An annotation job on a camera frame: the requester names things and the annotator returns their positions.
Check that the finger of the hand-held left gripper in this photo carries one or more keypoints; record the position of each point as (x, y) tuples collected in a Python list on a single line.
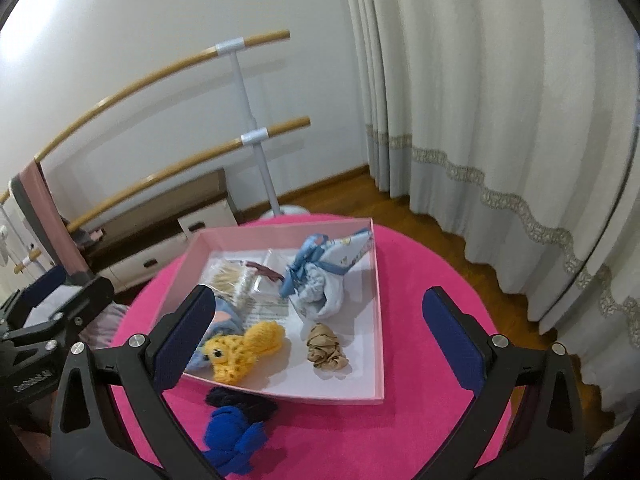
[(87, 295), (45, 284)]

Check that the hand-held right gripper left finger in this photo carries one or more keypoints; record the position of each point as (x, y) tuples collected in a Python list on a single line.
[(182, 342)]

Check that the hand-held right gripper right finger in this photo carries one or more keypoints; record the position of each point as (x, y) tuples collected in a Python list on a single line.
[(452, 340)]

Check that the yellow knitted duck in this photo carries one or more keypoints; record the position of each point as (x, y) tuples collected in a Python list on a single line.
[(250, 345)]

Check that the bag of cotton swabs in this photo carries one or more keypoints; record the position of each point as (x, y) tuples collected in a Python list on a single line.
[(230, 280)]

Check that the dark navy scrunchie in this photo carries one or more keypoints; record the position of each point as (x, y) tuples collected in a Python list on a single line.
[(240, 402)]

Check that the pink cardboard box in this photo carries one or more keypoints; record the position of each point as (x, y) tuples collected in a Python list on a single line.
[(350, 355)]

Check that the small clear bag with clip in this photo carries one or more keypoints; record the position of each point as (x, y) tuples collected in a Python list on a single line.
[(267, 280)]

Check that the blue cloth scrunchie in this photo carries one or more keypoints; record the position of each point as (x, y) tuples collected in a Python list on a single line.
[(232, 437)]

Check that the beige scrunchie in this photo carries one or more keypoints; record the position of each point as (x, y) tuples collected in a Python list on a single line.
[(325, 347)]

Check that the white printed cloth pouch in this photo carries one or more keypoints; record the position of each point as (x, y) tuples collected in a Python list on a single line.
[(320, 280)]

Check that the grey duvet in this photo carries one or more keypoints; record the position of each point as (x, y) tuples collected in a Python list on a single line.
[(100, 327)]

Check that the low bench cabinet with drawers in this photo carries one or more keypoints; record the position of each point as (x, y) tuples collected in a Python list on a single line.
[(160, 215)]

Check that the round table with pink cloth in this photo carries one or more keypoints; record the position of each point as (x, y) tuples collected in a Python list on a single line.
[(350, 440)]

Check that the cream curtain with lace trim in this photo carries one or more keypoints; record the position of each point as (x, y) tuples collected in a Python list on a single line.
[(475, 110)]

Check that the short wooden barre rail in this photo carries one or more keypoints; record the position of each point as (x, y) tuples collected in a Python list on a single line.
[(175, 167)]

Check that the long wooden barre rail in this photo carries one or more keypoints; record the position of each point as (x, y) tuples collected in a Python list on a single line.
[(150, 77)]

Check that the white barre post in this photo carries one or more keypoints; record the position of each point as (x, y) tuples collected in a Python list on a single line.
[(250, 110)]

